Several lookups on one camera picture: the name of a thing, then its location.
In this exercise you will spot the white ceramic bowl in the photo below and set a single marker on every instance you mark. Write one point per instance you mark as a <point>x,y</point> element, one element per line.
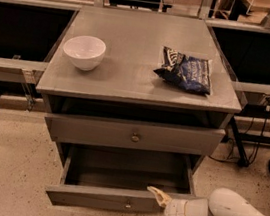
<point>85,52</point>

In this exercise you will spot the grey metal right rail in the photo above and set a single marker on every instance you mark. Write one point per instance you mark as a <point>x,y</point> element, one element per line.
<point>251,87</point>

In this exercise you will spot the grey metal rail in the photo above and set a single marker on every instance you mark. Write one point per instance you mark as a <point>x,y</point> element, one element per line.
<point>21,71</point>
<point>251,87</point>

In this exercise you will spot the grey drawer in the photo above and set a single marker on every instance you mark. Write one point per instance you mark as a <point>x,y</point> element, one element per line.
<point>133,134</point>
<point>117,179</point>

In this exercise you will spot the grey top drawer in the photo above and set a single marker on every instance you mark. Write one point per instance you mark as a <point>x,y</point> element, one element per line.
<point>133,134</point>

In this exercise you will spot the blue chip bag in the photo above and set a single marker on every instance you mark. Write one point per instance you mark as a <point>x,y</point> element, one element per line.
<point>186,72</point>

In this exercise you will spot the grey wooden drawer cabinet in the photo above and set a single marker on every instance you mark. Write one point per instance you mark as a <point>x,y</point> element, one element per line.
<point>124,85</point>

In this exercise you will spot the grey metal left rail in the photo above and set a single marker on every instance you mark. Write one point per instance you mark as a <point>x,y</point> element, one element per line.
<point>21,71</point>

